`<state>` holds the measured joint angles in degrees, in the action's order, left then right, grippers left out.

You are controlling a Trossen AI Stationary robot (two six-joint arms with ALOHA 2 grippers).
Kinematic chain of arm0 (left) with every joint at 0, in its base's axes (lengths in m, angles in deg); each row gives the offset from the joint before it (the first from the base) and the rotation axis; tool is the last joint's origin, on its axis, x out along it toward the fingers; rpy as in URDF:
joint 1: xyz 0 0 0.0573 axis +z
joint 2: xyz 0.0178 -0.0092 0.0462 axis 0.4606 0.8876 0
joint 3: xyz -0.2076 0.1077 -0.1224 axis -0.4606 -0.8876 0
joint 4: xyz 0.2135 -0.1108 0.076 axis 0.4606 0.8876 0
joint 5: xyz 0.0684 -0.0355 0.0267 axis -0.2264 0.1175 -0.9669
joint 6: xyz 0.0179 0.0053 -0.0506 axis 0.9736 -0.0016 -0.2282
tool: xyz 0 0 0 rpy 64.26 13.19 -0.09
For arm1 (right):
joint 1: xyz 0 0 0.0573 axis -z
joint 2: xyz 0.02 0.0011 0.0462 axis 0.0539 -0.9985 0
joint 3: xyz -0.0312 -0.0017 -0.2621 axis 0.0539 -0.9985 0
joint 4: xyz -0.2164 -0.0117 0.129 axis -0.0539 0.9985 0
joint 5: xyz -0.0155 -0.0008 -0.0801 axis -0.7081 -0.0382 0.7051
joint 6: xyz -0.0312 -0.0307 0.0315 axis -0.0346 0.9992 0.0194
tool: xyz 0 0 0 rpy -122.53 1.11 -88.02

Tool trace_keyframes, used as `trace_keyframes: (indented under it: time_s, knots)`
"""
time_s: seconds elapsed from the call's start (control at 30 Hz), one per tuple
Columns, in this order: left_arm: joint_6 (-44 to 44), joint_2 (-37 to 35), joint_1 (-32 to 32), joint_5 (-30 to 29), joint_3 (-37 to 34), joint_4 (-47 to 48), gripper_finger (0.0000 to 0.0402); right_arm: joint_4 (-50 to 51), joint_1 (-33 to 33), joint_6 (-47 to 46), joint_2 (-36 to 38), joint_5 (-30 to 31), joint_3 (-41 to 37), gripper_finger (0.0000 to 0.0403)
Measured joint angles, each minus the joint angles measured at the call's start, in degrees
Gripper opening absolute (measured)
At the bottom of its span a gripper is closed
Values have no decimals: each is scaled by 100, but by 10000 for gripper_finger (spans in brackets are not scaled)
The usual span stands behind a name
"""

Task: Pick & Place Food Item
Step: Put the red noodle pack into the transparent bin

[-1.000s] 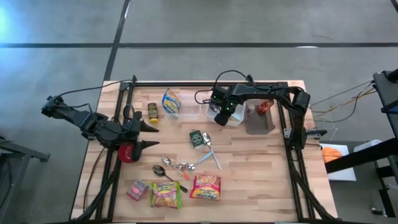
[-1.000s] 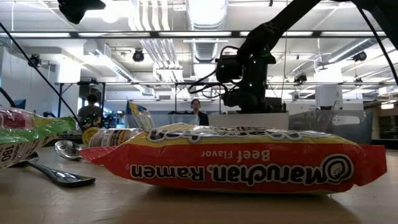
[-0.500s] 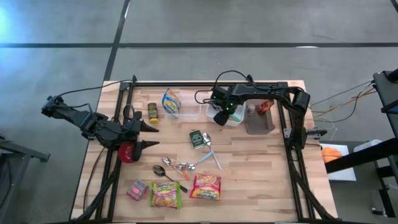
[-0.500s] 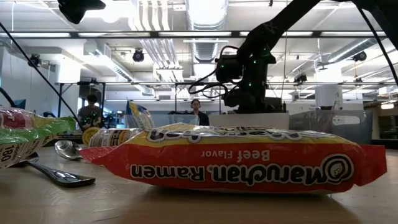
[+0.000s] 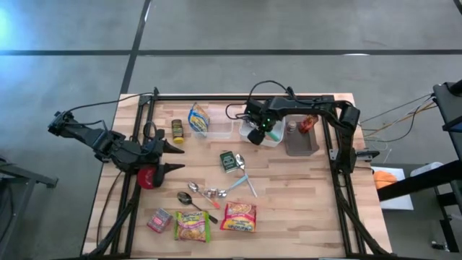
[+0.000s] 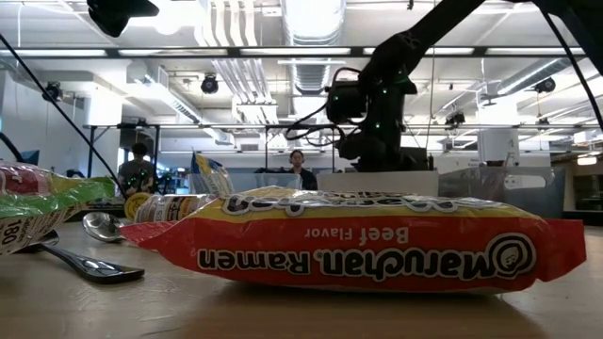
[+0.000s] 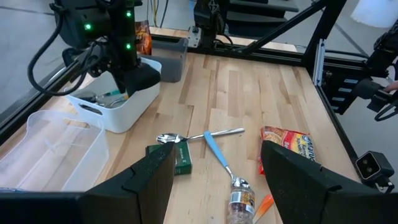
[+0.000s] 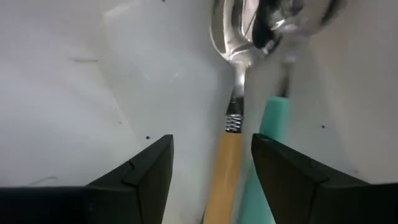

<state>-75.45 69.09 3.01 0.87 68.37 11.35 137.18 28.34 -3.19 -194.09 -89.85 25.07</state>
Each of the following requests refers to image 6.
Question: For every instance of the blue screen monitor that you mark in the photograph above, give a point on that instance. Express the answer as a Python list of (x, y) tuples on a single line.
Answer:
[(30, 157)]

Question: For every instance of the dark metal spoon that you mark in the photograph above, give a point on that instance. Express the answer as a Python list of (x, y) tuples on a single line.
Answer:
[(94, 269)]

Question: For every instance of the blue yellow ramen packet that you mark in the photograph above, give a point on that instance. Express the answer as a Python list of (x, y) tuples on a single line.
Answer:
[(207, 174)]

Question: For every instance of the yellow-lidded jar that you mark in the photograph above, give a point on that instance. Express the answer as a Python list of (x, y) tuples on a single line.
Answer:
[(136, 205)]

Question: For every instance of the smoky grey plastic bin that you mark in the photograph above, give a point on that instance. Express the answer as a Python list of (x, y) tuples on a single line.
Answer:
[(542, 198)]

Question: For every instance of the black ceiling spotlight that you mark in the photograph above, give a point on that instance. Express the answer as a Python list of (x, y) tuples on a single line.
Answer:
[(209, 85), (455, 118), (545, 85), (52, 92)]

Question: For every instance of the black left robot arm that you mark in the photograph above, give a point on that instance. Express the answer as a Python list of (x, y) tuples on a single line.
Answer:
[(118, 14)]

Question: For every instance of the black background table frame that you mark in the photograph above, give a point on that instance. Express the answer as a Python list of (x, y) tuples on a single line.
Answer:
[(188, 126)]

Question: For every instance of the person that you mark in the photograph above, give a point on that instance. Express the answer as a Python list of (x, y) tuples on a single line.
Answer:
[(306, 179), (136, 174)]

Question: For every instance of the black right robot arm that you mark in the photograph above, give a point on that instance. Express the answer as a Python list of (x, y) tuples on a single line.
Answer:
[(414, 42)]

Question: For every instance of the glowing wall lamp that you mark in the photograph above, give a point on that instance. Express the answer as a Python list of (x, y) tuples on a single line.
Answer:
[(587, 160)]

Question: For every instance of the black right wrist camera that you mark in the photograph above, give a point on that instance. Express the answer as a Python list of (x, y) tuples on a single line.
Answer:
[(346, 101)]

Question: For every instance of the black monitor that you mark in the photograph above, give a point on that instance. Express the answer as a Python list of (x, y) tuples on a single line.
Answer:
[(419, 160)]

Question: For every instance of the black framed light bar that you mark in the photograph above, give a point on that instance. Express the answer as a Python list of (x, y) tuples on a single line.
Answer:
[(111, 52)]

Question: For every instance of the white plastic bin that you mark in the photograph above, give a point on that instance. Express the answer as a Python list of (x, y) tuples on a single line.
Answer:
[(377, 183)]

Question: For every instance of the red beef ramen packet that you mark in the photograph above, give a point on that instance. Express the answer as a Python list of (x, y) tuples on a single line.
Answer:
[(353, 235)]

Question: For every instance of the small glass jar yellow label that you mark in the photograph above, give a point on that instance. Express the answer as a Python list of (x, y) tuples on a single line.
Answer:
[(179, 207)]

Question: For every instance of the silver ventilation duct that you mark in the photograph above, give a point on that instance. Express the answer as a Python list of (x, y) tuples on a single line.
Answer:
[(313, 23)]

